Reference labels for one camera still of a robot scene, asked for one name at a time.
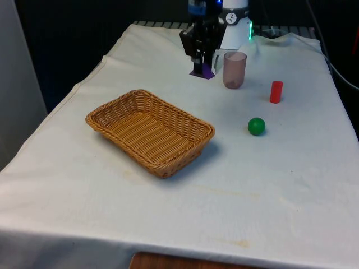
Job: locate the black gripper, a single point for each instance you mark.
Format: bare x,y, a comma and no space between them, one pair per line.
206,9

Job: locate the purple triangular block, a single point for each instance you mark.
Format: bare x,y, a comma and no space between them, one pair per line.
207,73

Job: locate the red cylinder block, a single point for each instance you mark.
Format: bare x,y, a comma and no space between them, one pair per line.
276,92

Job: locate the wicker basket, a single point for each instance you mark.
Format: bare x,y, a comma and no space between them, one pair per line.
148,131

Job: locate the see-through pink cup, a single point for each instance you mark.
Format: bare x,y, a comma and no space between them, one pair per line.
235,73

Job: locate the green ball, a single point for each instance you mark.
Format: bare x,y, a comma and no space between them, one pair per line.
256,126

